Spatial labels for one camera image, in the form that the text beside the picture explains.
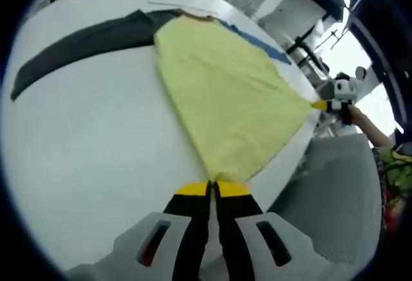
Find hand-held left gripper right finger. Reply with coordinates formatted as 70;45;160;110
213;180;358;281

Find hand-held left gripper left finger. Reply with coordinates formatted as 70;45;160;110
66;179;212;281

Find blue cloth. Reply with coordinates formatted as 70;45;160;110
221;19;292;66

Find yellow-green garment with grey sleeves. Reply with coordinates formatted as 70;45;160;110
11;9;319;185

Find black equipment stand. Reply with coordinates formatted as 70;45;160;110
288;0;368;69

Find grey mesh chair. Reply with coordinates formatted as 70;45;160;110
267;132;384;264

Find person's colourful printed shirt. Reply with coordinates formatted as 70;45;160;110
371;142;412;230

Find white pillar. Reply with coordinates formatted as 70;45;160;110
244;0;326;42

